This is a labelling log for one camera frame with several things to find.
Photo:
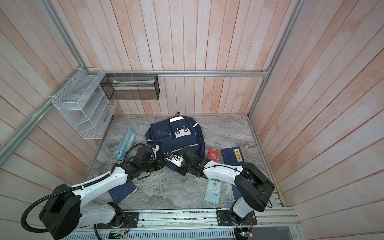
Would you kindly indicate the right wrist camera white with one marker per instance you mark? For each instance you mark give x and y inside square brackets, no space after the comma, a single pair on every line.
[174,159]

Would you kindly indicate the aluminium front rail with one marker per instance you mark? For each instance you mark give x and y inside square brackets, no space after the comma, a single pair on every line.
[197,224]

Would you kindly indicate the white wire mesh shelf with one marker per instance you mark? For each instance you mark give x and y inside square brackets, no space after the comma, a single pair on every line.
[85,105]

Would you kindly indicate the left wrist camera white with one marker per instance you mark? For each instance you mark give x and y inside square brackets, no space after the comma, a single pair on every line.
[155,148]

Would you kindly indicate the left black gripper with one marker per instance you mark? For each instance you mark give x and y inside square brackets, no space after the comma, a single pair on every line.
[159,159]

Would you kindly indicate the navy blue student backpack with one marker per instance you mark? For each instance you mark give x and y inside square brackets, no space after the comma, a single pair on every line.
[176,133]

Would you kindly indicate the light blue calculator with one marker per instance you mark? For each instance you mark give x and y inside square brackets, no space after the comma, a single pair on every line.
[213,191]

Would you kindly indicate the blue notebook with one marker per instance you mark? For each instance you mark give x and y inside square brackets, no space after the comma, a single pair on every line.
[236,193]
[233,156]
[122,192]

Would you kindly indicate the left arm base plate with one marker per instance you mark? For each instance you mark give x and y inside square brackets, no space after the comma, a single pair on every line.
[123,220]

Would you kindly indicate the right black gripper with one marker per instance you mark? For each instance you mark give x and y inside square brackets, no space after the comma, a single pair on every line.
[182,171]

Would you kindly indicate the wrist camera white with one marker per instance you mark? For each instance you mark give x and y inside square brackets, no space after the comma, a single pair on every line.
[174,159]
[155,148]

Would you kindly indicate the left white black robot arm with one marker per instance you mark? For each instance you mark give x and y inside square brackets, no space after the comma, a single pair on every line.
[63,209]

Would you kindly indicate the black mesh wall basket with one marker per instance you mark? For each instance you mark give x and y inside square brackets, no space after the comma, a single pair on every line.
[129,87]

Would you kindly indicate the light teal pencil pouch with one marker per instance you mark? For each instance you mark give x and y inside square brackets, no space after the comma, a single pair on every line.
[126,143]

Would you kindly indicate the red small booklet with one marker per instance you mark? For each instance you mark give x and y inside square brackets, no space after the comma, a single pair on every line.
[214,155]

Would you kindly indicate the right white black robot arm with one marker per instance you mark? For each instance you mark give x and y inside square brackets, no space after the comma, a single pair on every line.
[255,188]

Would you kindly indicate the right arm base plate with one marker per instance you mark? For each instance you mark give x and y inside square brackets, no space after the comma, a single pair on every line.
[229,218]

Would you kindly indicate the clear plastic ruler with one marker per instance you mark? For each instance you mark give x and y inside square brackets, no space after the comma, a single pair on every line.
[229,194]

